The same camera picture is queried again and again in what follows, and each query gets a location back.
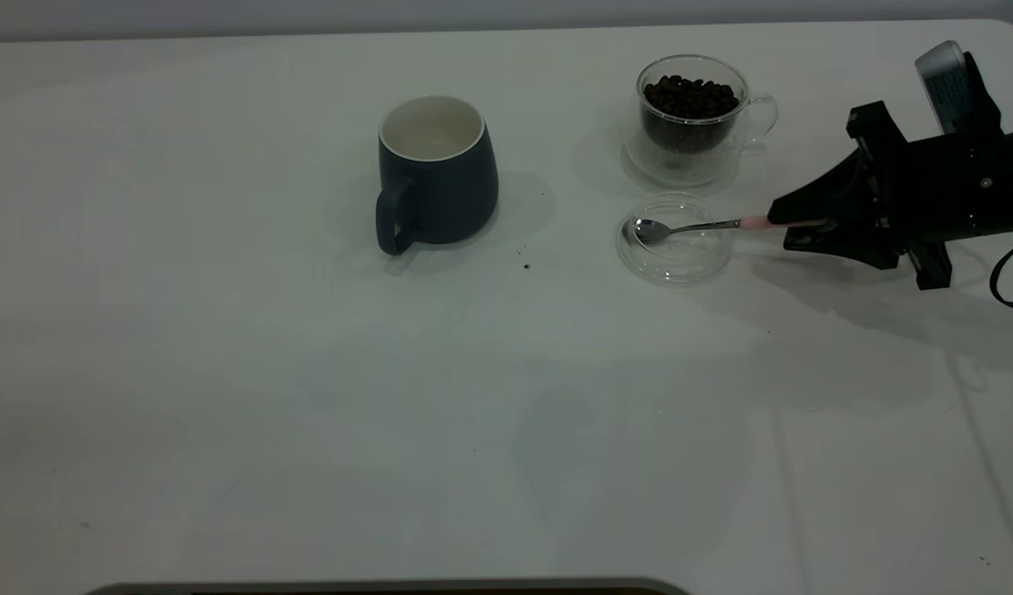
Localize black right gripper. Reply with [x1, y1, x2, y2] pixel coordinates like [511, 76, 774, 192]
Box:
[768, 101, 1013, 291]

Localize metal spoon with pink handle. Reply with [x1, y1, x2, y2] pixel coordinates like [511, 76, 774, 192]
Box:
[633, 215, 825, 245]

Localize dark grey ceramic mug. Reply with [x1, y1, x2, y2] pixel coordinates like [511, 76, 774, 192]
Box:
[375, 95, 500, 256]

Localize pile of coffee beans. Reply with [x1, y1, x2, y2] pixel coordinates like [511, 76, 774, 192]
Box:
[643, 75, 740, 154]

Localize clear glass saucer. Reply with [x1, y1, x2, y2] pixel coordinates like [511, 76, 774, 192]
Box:
[616, 192, 735, 287]

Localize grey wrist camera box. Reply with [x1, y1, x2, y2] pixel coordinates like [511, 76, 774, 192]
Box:
[915, 40, 1005, 138]

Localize thin black looped cable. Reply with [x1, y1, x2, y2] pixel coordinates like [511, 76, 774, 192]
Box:
[990, 231, 1013, 309]

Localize clear double-wall glass cup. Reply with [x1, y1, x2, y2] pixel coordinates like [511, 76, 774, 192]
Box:
[623, 55, 778, 190]

